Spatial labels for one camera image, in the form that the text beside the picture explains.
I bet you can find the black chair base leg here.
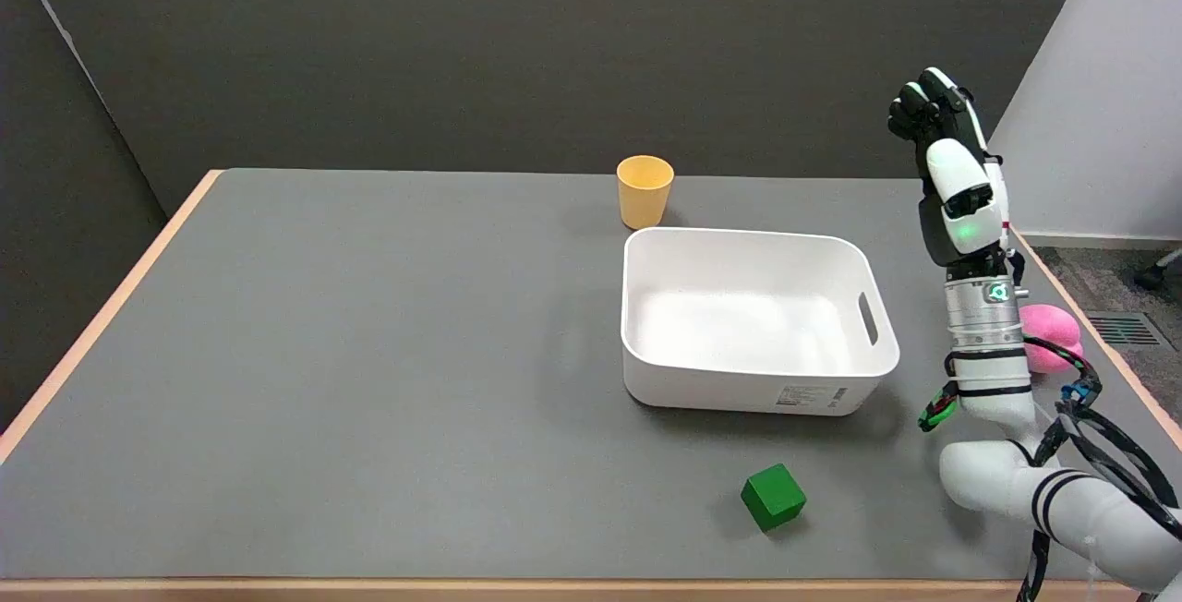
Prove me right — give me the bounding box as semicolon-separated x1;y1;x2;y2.
1134;249;1182;291

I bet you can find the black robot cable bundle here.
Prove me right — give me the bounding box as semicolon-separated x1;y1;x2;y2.
918;336;1182;602

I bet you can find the black floor vent grille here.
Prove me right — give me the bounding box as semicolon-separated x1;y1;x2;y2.
1085;311;1163;347

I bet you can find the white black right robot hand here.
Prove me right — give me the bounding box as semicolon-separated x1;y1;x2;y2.
886;66;1013;269

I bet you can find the green cube block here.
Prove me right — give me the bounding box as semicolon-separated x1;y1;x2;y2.
741;464;807;533

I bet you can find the white plastic storage bin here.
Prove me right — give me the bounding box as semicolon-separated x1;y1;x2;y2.
621;226;901;416

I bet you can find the pink soft toy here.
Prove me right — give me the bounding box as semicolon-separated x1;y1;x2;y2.
1018;304;1084;374

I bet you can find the yellow plastic cup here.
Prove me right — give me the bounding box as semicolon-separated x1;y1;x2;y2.
616;155;675;231

